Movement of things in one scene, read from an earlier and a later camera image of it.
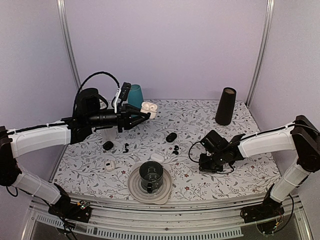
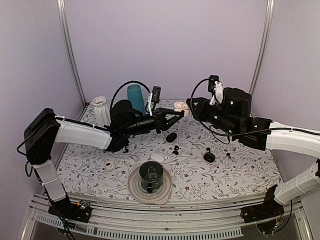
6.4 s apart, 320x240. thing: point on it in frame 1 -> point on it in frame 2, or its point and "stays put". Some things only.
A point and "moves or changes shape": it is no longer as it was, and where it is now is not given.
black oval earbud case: (171, 137) stays put
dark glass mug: (151, 175) stays put
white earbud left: (109, 165) stays put
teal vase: (135, 95) stays put
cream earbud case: (147, 107) moves or changes shape
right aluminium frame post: (261, 57) stays put
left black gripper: (124, 118) -> (161, 122)
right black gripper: (203, 167) -> (199, 111)
